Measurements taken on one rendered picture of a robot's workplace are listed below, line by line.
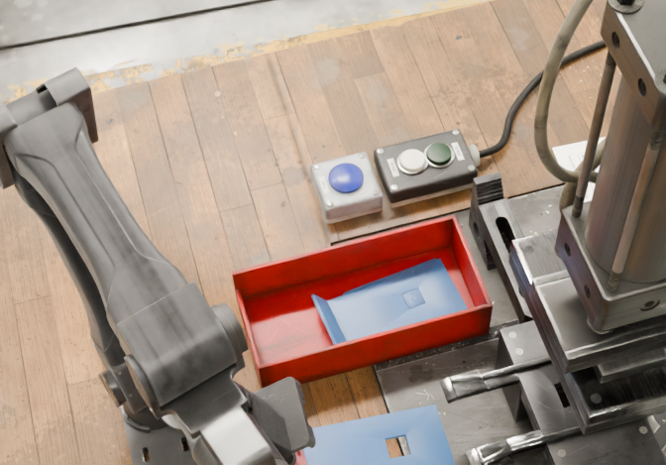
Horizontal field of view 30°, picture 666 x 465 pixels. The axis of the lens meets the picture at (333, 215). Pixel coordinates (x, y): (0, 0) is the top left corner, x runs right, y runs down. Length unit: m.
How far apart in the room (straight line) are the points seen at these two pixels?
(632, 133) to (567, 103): 0.71
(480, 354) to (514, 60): 0.41
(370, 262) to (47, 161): 0.50
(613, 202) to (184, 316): 0.32
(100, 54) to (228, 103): 1.33
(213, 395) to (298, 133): 0.59
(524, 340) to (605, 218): 0.36
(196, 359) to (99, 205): 0.14
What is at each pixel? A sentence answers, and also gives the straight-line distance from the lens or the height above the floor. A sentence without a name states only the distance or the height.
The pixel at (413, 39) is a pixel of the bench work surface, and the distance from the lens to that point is 1.59.
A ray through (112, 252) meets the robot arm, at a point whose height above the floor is 1.29.
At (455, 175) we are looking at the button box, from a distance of 1.42.
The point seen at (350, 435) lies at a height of 0.99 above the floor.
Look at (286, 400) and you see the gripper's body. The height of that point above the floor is 1.11.
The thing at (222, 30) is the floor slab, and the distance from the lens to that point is 2.85.
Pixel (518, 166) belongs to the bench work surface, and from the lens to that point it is 1.47.
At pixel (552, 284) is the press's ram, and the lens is 1.05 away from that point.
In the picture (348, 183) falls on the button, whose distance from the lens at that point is 1.40.
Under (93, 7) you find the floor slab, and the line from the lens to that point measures 2.95.
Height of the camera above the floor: 2.08
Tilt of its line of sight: 56 degrees down
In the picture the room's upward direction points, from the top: 3 degrees counter-clockwise
